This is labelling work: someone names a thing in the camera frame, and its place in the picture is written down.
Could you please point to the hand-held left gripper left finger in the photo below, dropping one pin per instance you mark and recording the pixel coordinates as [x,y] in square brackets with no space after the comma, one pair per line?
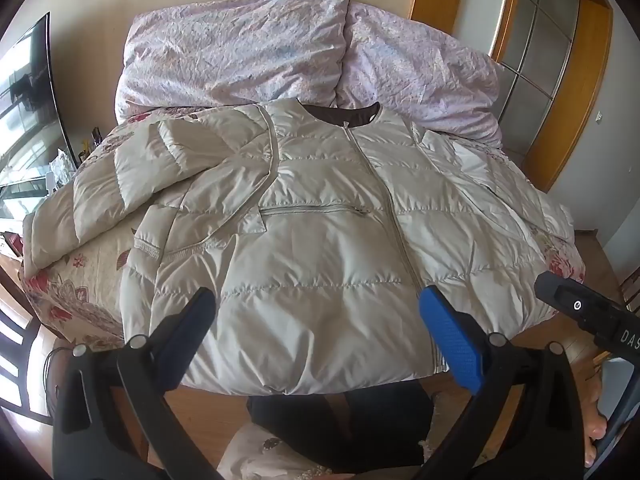
[191,321]

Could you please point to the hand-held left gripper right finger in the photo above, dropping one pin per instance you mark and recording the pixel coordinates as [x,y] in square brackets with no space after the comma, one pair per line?
[450,335]

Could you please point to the cream puffer jacket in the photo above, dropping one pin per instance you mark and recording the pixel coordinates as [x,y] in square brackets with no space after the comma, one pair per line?
[320,240]

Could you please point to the person's right hand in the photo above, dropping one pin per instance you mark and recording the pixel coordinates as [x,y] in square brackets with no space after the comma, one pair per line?
[595,430]

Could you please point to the floral bedspread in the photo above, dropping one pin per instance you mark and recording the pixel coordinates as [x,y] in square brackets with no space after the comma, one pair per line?
[90,280]

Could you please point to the person's dark pants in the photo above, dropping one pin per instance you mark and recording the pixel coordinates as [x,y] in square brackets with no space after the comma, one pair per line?
[350,425]

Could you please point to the white embroidered cloth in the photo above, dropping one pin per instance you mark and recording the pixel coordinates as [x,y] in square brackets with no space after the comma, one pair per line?
[265,455]

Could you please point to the dark wooden chair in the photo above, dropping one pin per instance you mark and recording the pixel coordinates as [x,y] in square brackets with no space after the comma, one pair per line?
[20,350]

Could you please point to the clutter on television stand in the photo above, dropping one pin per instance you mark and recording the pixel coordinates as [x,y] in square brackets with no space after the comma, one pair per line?
[80,155]

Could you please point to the flat screen television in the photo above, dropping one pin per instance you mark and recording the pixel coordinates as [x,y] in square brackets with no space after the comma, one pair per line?
[30,110]

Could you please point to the lilac crinkled pillow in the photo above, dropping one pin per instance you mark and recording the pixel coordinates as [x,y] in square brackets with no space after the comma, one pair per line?
[415,70]
[235,50]

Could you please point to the frosted glass door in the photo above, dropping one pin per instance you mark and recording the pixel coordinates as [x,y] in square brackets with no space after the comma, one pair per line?
[542,35]

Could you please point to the wooden door frame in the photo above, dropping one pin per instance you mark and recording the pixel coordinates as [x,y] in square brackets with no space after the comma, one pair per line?
[575,100]

